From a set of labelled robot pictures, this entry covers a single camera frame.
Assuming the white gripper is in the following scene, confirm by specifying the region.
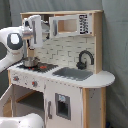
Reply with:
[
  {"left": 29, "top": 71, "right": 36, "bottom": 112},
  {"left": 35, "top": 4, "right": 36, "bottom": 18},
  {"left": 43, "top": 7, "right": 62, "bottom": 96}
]
[{"left": 22, "top": 19, "right": 34, "bottom": 57}]

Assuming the small silver pot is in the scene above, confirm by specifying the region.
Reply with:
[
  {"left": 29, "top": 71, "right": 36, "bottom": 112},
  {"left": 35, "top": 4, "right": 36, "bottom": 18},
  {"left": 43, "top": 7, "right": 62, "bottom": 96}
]
[{"left": 23, "top": 57, "right": 39, "bottom": 67}]

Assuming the white oven door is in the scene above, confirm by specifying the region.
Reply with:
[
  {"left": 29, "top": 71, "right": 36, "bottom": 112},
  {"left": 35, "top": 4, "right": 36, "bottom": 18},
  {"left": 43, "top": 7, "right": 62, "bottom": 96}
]
[{"left": 0, "top": 86, "right": 13, "bottom": 117}]

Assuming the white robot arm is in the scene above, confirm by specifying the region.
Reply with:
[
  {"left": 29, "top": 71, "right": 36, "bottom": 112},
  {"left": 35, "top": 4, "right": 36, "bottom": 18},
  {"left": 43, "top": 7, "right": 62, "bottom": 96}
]
[{"left": 0, "top": 15, "right": 44, "bottom": 128}]

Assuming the wooden toy kitchen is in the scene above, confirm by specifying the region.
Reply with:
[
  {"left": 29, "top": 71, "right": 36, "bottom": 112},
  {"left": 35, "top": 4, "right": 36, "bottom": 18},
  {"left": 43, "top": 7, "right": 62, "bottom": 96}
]
[{"left": 6, "top": 10, "right": 115, "bottom": 128}]

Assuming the grey range hood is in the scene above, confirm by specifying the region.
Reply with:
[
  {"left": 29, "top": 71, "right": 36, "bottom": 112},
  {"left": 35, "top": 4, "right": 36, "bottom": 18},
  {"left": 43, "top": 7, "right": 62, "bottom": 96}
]
[{"left": 41, "top": 15, "right": 50, "bottom": 39}]

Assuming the black stovetop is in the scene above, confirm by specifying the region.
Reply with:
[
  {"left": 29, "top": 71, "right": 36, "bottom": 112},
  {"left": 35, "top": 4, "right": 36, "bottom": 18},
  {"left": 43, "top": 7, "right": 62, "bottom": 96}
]
[{"left": 19, "top": 62, "right": 56, "bottom": 72}]

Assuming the white microwave door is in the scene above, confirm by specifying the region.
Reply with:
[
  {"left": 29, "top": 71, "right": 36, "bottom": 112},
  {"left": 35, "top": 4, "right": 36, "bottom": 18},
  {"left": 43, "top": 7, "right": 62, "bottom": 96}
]
[{"left": 49, "top": 13, "right": 93, "bottom": 38}]

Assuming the left red stove knob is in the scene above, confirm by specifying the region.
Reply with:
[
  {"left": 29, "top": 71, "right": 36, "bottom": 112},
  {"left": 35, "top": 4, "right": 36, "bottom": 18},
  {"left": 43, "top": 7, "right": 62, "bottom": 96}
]
[{"left": 13, "top": 76, "right": 19, "bottom": 81}]

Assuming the red stove knob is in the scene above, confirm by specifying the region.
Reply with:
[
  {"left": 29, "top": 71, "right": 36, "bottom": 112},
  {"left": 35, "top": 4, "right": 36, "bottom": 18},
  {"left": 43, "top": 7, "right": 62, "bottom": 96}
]
[
  {"left": 32, "top": 81, "right": 38, "bottom": 87},
  {"left": 13, "top": 76, "right": 19, "bottom": 81}
]

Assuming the right red stove knob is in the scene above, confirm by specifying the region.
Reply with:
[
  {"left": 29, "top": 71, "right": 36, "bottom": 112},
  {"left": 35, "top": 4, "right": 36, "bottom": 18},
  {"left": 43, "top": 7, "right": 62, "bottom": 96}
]
[{"left": 32, "top": 81, "right": 38, "bottom": 87}]

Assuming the black toy faucet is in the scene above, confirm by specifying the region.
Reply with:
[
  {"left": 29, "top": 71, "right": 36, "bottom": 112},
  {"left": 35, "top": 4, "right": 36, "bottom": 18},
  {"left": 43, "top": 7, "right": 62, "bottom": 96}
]
[{"left": 76, "top": 50, "right": 94, "bottom": 70}]

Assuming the grey toy sink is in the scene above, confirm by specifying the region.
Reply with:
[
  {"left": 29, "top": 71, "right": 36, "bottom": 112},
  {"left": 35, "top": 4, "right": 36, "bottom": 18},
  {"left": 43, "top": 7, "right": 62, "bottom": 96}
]
[{"left": 53, "top": 67, "right": 92, "bottom": 81}]

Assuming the white cabinet door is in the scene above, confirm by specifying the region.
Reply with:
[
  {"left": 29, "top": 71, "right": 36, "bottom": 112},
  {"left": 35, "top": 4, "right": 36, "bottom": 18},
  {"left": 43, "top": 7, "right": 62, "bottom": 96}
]
[{"left": 44, "top": 81, "right": 82, "bottom": 128}]

